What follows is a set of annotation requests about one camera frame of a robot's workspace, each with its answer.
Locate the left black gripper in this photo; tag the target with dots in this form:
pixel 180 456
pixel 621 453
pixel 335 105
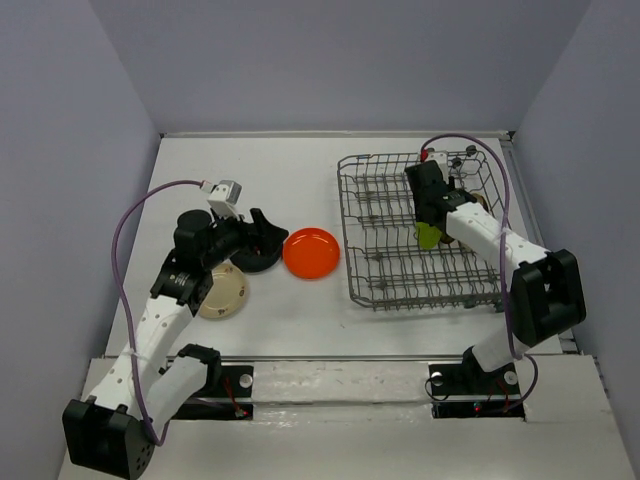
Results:
pixel 262 233

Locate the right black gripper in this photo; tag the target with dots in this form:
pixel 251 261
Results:
pixel 450 183

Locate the lime green plate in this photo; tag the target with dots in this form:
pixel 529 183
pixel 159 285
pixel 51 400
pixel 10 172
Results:
pixel 428 236

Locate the cream plate with black blot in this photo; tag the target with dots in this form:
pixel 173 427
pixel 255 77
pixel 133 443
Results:
pixel 481 200

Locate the orange plate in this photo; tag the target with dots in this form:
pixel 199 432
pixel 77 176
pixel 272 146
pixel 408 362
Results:
pixel 311 253

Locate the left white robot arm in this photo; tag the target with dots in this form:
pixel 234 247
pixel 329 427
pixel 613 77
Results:
pixel 117 427

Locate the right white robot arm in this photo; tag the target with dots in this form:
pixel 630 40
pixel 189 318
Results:
pixel 541 290

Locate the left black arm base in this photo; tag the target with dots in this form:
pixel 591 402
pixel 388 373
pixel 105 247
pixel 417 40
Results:
pixel 229 400

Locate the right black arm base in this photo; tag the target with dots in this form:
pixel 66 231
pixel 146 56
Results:
pixel 490 395

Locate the cream plate with floral marks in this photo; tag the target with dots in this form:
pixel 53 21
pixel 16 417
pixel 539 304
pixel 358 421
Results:
pixel 228 294

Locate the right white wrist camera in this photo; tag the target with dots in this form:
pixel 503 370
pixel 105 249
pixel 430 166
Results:
pixel 439 156

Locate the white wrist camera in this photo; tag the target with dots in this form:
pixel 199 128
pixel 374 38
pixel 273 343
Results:
pixel 222 198
pixel 439 156

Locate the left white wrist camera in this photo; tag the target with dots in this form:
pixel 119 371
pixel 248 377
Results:
pixel 222 198

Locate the grey wire dish rack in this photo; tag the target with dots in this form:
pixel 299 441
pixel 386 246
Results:
pixel 386 269

